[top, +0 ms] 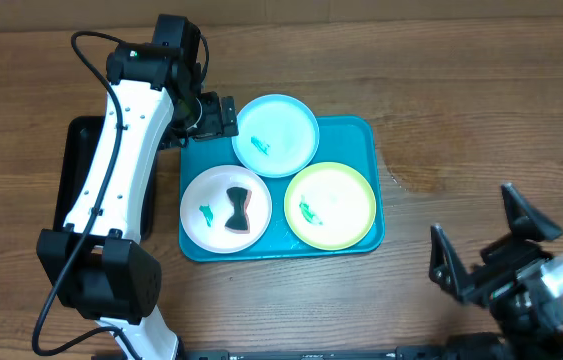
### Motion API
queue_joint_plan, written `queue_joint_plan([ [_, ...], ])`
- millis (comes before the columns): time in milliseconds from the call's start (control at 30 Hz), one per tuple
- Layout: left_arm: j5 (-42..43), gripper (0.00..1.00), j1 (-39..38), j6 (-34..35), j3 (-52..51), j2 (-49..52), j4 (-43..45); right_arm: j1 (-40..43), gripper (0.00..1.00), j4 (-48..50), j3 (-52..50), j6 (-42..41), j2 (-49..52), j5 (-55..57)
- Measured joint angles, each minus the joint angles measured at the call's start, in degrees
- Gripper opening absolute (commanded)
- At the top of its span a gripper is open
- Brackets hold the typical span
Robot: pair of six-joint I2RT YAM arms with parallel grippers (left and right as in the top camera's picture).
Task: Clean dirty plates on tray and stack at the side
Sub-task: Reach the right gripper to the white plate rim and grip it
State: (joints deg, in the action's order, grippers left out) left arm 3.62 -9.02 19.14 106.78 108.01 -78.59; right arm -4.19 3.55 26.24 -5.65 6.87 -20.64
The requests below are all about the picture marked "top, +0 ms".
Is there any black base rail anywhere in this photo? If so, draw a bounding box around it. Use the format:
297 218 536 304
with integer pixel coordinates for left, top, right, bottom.
183 345 461 360

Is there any light blue plate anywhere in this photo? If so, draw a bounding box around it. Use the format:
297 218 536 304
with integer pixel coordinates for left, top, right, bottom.
232 94 320 178

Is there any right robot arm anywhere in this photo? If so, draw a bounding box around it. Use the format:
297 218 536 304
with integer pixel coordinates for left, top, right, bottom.
429 183 563 359

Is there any red and green sponge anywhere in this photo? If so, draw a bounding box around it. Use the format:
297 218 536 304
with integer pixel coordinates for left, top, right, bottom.
225 186 251 234

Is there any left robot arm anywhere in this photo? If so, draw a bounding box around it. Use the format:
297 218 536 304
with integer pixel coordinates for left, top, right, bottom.
37 14 237 359

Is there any green rimmed plate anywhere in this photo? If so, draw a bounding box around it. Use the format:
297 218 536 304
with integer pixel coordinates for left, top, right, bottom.
284 162 377 251

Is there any teal plastic serving tray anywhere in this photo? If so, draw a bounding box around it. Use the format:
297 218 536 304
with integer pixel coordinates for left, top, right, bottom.
179 115 385 262

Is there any white plate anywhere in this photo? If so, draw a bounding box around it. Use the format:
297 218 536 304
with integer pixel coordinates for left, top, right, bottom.
180 165 272 254

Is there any black rectangular tray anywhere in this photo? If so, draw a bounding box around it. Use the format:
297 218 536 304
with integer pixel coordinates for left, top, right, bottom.
52 116 157 241

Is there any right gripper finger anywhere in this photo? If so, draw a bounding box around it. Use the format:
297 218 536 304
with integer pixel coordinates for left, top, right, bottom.
429 224 472 300
501 183 563 242

